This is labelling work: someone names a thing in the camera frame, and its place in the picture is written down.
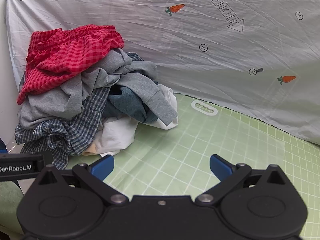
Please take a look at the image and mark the beige cloth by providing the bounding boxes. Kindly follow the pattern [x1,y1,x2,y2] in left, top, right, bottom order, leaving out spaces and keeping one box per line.
[82,145,100,157]

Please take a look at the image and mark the green grid mat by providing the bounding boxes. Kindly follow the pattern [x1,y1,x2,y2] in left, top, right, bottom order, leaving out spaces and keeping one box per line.
[0,92,320,240]

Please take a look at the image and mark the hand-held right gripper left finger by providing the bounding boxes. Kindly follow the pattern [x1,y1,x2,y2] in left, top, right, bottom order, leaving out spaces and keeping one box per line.
[36,155,129,205]

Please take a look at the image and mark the white garment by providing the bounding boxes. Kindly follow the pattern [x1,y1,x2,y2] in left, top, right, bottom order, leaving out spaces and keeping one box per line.
[94,84,179,157]

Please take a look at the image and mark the red checked shorts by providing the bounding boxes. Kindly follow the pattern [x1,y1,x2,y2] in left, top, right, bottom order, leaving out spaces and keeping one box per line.
[17,24,125,105]

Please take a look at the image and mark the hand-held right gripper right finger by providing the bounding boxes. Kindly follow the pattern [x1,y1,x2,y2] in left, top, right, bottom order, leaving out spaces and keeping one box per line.
[195,155,288,205]

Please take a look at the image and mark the blue plaid shirt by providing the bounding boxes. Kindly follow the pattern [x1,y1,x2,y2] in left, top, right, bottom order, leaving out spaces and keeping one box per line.
[14,52,144,170]

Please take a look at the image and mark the dark blue garment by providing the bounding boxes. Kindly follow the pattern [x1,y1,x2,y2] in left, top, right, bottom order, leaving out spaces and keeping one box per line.
[107,85,159,124]

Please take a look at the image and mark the grey printed sheet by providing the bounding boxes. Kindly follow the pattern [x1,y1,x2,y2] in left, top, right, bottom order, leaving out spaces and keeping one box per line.
[6,0,320,145]

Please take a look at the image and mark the grey sweatshirt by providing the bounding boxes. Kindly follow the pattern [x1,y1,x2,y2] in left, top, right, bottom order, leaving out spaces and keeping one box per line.
[18,48,178,130]

